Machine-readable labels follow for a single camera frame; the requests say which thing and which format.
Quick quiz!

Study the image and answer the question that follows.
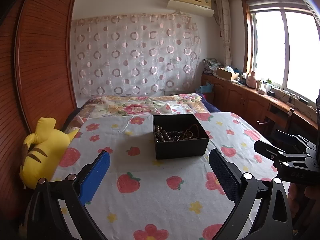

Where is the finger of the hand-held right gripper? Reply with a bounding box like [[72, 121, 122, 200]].
[[275, 129, 317, 152], [254, 140, 310, 162]]

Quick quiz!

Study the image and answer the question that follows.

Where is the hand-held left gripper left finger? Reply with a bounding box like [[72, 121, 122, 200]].
[[26, 151, 111, 240]]

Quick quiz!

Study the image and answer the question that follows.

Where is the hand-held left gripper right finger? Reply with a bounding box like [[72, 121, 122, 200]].
[[209, 149, 293, 240]]

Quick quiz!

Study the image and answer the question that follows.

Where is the black jewelry box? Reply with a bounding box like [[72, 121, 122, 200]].
[[152, 114, 210, 160]]

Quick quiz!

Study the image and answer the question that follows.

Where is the brown wooden bead bracelet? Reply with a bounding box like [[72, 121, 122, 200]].
[[154, 125, 175, 142]]

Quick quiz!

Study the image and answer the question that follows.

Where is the person's right hand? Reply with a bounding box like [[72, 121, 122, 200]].
[[287, 182, 320, 230]]

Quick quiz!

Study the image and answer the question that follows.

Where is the strawberry print bed sheet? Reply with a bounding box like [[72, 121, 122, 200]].
[[51, 111, 280, 240]]

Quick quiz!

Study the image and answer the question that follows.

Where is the brown wooden cabinet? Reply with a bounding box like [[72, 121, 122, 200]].
[[201, 72, 320, 143]]

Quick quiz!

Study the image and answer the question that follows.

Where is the yellow plush toy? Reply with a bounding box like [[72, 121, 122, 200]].
[[20, 117, 80, 190]]

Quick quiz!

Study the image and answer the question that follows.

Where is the floral quilt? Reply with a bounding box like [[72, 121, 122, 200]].
[[75, 93, 209, 125]]

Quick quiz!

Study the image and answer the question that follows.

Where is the cardboard box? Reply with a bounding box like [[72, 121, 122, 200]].
[[216, 67, 239, 81]]

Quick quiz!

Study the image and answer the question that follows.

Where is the blue plastic bag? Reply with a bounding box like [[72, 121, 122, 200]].
[[196, 81, 215, 94]]

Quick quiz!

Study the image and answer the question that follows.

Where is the stack of magazines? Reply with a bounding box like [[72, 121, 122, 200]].
[[202, 58, 223, 75]]

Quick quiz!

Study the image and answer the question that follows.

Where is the beige window curtain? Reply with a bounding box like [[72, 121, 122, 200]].
[[216, 0, 234, 68]]

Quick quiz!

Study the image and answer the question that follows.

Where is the circle pattern sheer curtain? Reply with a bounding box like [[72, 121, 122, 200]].
[[72, 14, 202, 97]]

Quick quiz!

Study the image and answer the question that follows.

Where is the wall air conditioner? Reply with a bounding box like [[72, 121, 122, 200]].
[[167, 0, 215, 18]]

